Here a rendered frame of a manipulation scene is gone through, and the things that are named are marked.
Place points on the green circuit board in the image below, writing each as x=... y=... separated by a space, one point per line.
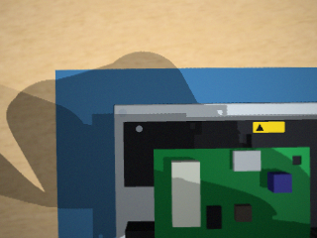
x=232 y=193

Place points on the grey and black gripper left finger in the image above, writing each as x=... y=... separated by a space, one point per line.
x=147 y=234

